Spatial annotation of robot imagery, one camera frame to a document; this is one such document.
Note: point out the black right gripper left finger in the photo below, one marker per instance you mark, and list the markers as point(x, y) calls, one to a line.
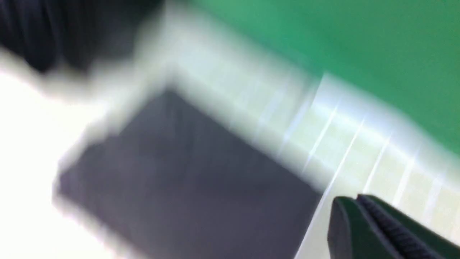
point(353, 234)

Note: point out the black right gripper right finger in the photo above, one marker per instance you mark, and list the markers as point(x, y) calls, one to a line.
point(411, 239)

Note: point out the gray long-sleeve top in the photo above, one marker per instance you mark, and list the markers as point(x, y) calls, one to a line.
point(177, 185)

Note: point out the light green checkered tablecloth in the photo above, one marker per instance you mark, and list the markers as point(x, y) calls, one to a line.
point(340, 140)

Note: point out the green backdrop cloth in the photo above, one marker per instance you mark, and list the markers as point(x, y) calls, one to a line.
point(405, 52)

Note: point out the pile of dark clothes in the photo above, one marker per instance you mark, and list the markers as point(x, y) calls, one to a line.
point(45, 33)

